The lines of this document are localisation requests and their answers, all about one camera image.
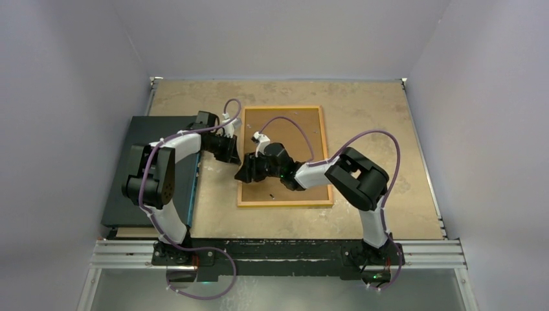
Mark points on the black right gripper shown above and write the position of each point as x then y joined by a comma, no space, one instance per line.
250,168

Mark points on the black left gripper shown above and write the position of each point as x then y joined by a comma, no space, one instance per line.
230,154

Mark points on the brown frame backing board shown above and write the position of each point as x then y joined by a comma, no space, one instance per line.
279,129

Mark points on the wooden picture frame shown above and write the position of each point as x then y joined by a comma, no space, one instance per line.
283,204

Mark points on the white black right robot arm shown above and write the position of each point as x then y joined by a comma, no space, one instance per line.
364,184

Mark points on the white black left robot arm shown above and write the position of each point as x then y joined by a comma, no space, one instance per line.
150,181

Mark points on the dark blue flat box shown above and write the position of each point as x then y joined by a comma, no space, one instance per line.
119,210

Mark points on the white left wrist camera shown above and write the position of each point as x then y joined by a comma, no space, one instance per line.
231,125

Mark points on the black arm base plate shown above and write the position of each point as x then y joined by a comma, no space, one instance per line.
347,259

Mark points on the aluminium profile rail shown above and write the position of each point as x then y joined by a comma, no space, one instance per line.
418,254

